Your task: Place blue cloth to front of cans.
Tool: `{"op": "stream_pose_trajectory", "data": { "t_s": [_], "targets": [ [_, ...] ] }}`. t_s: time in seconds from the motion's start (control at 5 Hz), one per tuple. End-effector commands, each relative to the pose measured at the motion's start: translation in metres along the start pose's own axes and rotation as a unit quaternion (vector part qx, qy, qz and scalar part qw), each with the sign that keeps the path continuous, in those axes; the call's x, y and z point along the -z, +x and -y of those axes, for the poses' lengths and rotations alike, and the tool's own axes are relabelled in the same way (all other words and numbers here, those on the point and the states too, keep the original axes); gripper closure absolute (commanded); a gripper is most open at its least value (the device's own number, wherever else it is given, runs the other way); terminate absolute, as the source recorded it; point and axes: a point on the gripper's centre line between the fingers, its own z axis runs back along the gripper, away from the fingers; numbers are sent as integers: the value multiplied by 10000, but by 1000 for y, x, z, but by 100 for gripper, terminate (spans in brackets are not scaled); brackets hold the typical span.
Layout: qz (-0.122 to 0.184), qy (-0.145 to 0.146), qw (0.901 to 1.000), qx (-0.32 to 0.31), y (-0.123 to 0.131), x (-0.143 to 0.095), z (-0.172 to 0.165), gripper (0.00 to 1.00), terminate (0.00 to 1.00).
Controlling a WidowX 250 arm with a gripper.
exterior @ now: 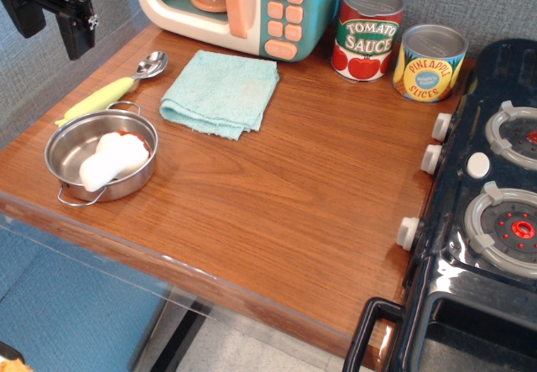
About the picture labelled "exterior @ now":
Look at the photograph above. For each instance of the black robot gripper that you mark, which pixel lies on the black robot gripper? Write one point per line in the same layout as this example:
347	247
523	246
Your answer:
76	20

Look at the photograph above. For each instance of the light blue cloth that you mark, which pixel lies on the light blue cloth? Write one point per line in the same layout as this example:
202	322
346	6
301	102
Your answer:
219	94

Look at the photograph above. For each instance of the white stove knob upper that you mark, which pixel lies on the white stove knob upper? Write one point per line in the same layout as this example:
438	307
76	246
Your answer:
441	125

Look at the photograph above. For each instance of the white stove knob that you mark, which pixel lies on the white stove knob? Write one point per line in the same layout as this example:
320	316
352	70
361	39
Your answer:
441	125
407	231
431	158

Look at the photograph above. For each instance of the small steel pan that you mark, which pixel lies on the small steel pan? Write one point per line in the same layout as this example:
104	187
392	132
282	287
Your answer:
75	141

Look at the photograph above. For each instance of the white and brown toy mushroom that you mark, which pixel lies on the white and brown toy mushroom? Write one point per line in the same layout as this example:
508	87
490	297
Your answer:
118	154

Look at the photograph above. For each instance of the toy microwave teal and cream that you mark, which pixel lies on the toy microwave teal and cream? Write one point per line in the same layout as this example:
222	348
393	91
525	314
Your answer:
286	30

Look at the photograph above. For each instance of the tomato sauce can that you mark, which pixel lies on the tomato sauce can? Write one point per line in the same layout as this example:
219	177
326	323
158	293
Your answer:
365	37

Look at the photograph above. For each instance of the orange object at corner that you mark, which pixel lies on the orange object at corner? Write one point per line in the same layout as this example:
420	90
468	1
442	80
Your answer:
12	360

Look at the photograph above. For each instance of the pineapple slices can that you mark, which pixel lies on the pineapple slices can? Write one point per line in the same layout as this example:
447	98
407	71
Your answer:
429	62

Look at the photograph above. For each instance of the white stove knob middle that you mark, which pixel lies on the white stove knob middle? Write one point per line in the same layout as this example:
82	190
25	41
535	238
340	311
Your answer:
431	158

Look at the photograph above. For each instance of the white stove knob lower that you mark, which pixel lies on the white stove knob lower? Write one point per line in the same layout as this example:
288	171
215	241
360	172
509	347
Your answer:
407	231

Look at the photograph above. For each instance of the white round stove button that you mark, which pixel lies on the white round stove button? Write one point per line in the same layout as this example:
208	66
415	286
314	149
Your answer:
478	165

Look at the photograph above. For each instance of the dark blue toy stove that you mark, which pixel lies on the dark blue toy stove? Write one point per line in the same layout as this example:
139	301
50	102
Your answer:
470	285

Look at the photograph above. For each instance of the spoon with yellow-green handle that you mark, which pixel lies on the spoon with yellow-green handle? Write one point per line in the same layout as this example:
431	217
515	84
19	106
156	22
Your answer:
153	65

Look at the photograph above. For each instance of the black oven door handle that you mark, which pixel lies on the black oven door handle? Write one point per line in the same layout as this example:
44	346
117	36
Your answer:
375	309

